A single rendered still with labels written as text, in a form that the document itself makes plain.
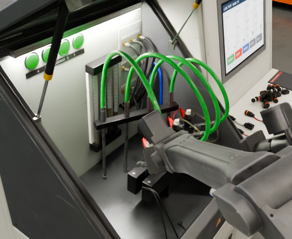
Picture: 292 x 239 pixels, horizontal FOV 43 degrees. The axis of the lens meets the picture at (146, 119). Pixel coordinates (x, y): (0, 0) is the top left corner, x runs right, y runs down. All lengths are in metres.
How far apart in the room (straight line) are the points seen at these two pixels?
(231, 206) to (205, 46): 1.07
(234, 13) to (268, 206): 1.28
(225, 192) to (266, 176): 0.05
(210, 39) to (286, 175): 1.09
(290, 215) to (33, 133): 0.71
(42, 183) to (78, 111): 0.36
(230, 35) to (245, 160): 1.16
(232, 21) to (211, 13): 0.18
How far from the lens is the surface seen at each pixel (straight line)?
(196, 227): 1.19
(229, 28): 1.56
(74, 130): 1.34
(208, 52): 1.44
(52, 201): 1.07
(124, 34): 1.38
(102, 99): 1.25
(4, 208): 1.38
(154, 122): 0.80
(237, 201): 0.39
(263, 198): 0.38
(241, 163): 0.45
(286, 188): 0.39
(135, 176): 1.27
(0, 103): 1.01
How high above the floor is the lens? 1.86
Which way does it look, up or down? 35 degrees down
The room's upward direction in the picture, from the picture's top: 3 degrees clockwise
